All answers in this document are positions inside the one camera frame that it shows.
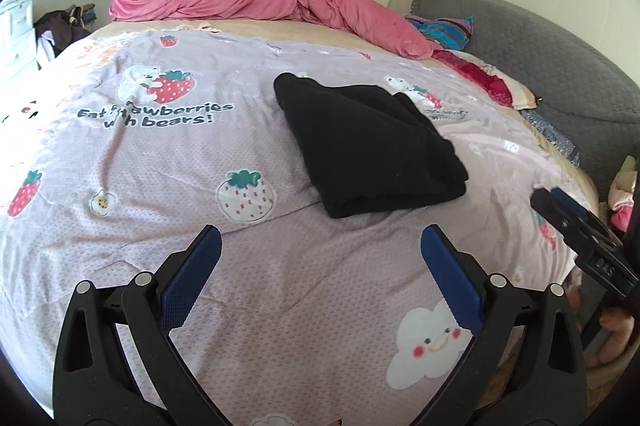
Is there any beige mattress cover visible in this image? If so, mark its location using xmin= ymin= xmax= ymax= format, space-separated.
xmin=88 ymin=20 xmax=600 ymax=212

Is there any white drawer cabinet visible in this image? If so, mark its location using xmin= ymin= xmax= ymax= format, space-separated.
xmin=0 ymin=0 xmax=38 ymax=82

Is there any blue floral cloth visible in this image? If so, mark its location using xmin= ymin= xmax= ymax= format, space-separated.
xmin=520 ymin=108 xmax=580 ymax=167

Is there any lilac strawberry bed sheet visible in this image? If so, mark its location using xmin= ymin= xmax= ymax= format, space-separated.
xmin=1 ymin=30 xmax=587 ymax=425

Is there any grey padded headboard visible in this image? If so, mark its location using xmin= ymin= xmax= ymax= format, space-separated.
xmin=411 ymin=0 xmax=639 ymax=200

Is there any black IKISS garment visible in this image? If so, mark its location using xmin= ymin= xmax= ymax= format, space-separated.
xmin=273 ymin=73 xmax=469 ymax=219

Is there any blue striped pillow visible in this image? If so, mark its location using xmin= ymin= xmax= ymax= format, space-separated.
xmin=405 ymin=14 xmax=475 ymax=51

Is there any pink clothes pile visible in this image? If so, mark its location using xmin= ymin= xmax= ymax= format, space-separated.
xmin=608 ymin=155 xmax=638 ymax=232

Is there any person's right hand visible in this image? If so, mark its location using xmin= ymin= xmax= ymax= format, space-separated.
xmin=567 ymin=280 xmax=634 ymax=368

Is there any red patterned pillow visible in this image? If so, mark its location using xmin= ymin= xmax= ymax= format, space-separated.
xmin=432 ymin=50 xmax=538 ymax=111

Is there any dark clothes pile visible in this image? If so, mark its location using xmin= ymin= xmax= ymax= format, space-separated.
xmin=34 ymin=4 xmax=96 ymax=68

